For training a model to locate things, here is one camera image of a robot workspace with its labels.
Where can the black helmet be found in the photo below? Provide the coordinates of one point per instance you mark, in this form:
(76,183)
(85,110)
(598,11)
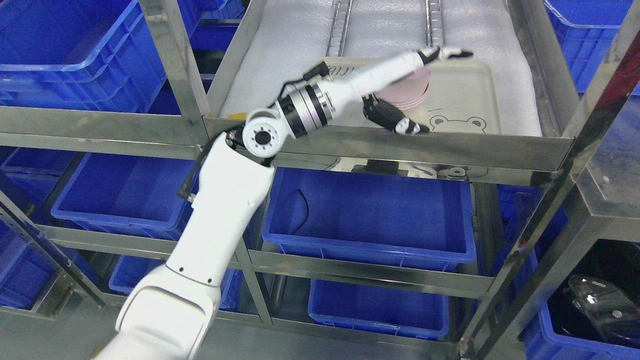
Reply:
(599,299)

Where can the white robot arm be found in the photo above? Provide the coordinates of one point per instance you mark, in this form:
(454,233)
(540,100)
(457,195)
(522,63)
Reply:
(171,310)

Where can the blue crate far right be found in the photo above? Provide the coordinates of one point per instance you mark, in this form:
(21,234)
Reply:
(585,30)

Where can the blue crate left shelf lower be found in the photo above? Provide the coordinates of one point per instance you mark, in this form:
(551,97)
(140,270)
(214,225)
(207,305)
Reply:
(379,310)

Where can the pink ikea bowl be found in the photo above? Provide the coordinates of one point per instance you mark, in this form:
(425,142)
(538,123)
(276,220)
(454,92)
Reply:
(421,75)

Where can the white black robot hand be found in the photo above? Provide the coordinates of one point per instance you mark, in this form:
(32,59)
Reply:
(395,75)

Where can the stacked pink bowls on tray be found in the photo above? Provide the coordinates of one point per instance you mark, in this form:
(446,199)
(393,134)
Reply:
(405,96)

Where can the blue crate shelf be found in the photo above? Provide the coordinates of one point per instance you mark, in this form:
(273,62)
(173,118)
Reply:
(379,310)
(406,222)

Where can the stainless steel shelf rack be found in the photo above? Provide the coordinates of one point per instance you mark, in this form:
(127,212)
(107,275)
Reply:
(507,158)

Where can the blue crate left shelf upper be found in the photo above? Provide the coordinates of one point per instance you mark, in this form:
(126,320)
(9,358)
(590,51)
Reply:
(406,222)

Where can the blue crate holding helmet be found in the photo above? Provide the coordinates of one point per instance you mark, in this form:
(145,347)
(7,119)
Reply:
(542,342)

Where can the beige bear tray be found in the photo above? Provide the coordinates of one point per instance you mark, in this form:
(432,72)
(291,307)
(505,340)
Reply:
(461,98)

